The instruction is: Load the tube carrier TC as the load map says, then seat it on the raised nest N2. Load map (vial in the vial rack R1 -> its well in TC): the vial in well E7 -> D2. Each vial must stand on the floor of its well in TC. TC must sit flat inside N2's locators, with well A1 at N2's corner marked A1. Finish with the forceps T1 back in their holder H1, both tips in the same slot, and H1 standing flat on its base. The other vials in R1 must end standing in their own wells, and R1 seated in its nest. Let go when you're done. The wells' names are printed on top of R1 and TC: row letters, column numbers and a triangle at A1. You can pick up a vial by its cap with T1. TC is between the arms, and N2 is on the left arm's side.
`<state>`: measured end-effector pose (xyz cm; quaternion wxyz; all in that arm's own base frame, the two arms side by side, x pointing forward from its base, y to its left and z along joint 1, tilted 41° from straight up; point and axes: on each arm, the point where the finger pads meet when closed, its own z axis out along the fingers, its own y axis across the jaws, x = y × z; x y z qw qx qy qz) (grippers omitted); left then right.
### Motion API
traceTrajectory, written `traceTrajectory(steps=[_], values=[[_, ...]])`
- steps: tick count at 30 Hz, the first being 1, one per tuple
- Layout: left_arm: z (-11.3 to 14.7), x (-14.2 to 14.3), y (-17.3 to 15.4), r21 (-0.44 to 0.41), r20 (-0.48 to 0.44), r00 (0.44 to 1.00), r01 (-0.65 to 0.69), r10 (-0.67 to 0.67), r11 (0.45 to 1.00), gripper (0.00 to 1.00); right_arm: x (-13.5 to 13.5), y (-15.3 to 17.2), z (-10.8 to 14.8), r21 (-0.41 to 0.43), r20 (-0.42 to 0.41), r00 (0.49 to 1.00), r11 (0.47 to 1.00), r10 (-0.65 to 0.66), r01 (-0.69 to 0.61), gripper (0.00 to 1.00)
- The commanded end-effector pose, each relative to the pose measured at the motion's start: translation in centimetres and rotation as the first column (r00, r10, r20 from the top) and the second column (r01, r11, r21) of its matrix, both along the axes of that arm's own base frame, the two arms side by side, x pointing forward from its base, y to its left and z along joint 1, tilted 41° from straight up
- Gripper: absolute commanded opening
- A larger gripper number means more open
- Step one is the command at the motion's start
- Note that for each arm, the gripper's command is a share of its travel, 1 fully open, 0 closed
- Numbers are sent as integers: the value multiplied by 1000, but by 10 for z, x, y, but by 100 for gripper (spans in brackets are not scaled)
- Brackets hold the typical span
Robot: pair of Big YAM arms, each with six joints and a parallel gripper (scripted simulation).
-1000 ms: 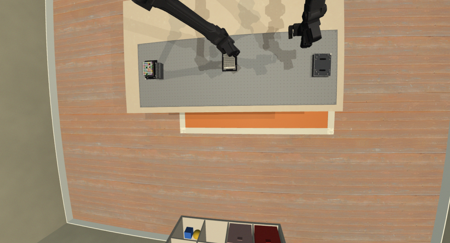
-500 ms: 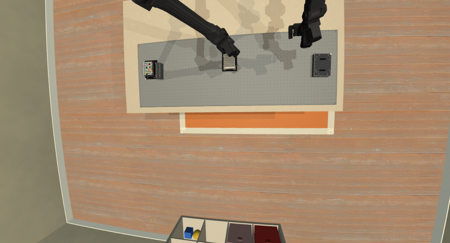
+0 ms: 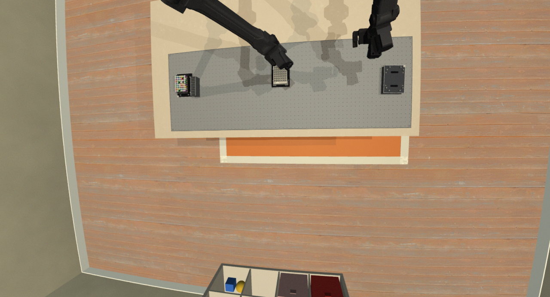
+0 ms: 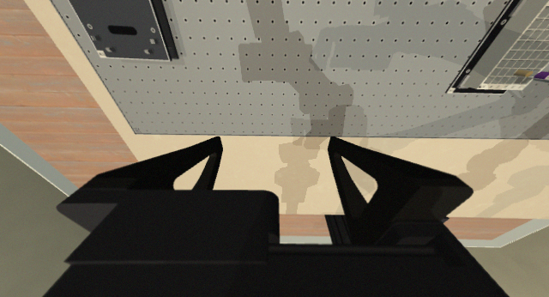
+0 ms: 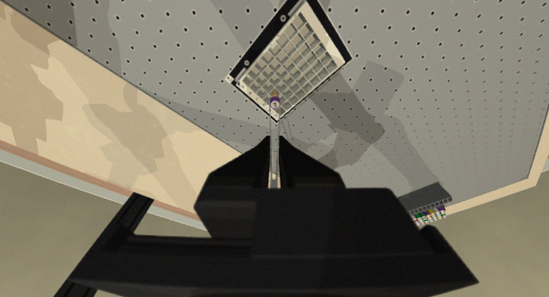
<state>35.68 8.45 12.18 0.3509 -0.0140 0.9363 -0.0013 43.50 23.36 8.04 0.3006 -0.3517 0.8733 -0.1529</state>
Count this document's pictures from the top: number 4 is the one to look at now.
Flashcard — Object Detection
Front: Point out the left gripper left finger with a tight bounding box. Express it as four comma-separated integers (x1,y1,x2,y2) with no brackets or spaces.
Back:
81,136,223,190

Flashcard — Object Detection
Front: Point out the cream grid rack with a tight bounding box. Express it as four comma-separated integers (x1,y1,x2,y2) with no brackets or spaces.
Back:
463,0,549,90

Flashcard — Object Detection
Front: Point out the black rectangular frame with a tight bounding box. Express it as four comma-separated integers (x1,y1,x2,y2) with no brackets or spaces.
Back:
445,0,527,94

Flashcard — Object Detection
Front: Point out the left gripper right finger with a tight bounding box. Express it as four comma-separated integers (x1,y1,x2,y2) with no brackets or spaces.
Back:
328,136,474,245

